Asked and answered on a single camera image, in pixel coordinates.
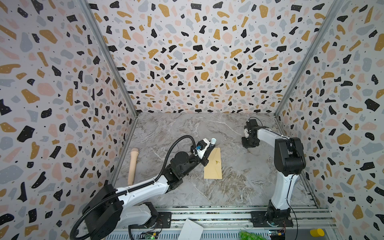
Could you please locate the blue white glue stick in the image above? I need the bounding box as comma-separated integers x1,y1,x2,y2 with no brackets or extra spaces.
210,138,217,147

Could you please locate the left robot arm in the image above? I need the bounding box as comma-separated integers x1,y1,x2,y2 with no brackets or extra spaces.
70,139,216,240

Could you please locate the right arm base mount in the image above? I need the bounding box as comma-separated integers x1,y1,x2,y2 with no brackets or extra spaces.
251,210,294,228

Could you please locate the right aluminium corner post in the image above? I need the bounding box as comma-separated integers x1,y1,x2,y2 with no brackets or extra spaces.
274,0,344,118

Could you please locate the aluminium corner post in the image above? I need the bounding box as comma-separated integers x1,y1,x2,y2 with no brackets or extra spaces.
78,0,138,119
274,0,344,118

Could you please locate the yellow round object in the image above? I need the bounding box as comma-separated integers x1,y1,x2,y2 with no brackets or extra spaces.
310,229,325,238

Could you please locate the right circuit board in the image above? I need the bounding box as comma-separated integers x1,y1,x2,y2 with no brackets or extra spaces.
269,230,286,240

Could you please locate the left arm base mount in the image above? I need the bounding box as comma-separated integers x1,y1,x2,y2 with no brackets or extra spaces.
144,212,172,229

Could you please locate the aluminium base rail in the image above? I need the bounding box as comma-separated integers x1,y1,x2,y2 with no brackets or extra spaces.
106,205,341,240

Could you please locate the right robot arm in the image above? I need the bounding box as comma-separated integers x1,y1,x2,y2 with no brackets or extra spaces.
242,117,306,228

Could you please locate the black corrugated cable conduit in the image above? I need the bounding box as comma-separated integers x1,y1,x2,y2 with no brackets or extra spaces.
69,134,197,240

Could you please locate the small circuit board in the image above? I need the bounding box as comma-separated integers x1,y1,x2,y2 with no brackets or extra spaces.
138,231,159,240

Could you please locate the green plastic object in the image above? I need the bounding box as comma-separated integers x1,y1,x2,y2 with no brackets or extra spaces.
239,231,266,240

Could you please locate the wooden roller pin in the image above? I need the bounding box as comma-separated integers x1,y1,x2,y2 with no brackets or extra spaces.
128,148,139,186

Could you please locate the left aluminium corner post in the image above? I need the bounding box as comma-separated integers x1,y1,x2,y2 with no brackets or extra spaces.
78,0,138,119

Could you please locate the white paper sheet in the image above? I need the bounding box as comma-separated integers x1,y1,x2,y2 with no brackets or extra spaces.
178,219,204,240

